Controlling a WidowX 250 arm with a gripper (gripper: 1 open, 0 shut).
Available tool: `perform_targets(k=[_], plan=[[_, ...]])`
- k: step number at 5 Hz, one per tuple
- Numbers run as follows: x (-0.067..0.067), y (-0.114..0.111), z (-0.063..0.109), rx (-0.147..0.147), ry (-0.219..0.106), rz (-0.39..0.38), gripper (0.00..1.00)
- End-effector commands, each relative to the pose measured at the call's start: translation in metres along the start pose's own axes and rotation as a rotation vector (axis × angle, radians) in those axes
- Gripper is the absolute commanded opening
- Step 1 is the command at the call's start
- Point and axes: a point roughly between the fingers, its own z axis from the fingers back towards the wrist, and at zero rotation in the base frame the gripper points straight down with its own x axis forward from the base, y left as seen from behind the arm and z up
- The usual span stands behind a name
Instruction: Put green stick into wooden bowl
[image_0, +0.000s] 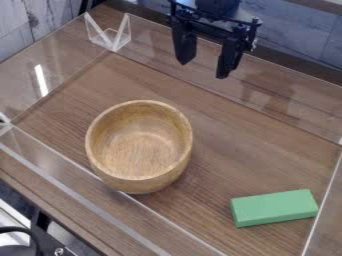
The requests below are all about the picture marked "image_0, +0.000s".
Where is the clear acrylic corner bracket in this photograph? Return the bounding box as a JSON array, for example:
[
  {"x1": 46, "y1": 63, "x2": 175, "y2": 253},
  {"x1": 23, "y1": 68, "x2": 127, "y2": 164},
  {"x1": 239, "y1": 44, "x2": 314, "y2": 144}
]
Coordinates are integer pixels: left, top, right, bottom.
[{"x1": 85, "y1": 12, "x2": 131, "y2": 52}]

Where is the black cable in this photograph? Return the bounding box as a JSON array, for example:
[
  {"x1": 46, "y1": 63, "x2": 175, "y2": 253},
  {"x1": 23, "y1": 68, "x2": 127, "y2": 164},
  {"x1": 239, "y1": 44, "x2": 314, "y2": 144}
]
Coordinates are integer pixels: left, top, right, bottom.
[{"x1": 0, "y1": 225, "x2": 39, "y2": 249}]

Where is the wooden bowl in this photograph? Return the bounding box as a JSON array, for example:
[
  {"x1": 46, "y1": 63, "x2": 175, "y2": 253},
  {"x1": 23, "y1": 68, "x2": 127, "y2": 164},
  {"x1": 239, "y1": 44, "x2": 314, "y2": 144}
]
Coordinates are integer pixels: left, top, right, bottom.
[{"x1": 86, "y1": 100, "x2": 194, "y2": 194}]

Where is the clear acrylic tray wall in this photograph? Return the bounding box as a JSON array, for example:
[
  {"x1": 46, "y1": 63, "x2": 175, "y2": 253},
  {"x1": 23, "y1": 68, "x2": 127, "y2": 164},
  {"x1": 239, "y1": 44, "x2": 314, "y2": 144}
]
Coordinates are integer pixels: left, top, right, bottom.
[{"x1": 0, "y1": 120, "x2": 227, "y2": 256}]

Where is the black metal table frame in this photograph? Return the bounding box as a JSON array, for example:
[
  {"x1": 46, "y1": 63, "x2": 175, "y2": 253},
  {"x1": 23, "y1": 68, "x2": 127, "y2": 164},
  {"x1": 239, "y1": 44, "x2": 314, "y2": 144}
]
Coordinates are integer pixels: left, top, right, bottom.
[{"x1": 31, "y1": 210, "x2": 90, "y2": 256}]

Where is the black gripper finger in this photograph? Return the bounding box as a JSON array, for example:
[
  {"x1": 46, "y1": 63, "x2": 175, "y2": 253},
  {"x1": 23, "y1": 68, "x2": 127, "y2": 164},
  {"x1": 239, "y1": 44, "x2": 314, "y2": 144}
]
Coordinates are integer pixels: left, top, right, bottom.
[
  {"x1": 217, "y1": 38, "x2": 243, "y2": 79},
  {"x1": 171, "y1": 17, "x2": 197, "y2": 65}
]

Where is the green rectangular block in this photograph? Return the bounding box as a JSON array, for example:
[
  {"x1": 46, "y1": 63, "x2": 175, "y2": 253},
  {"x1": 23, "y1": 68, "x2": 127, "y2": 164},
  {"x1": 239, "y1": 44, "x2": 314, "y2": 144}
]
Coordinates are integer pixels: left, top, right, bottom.
[{"x1": 230, "y1": 189, "x2": 318, "y2": 227}]

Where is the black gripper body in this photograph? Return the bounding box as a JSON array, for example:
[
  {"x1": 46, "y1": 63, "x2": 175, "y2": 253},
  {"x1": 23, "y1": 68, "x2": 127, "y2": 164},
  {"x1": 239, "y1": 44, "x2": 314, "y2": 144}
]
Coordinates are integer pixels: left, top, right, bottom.
[{"x1": 167, "y1": 0, "x2": 265, "y2": 52}]

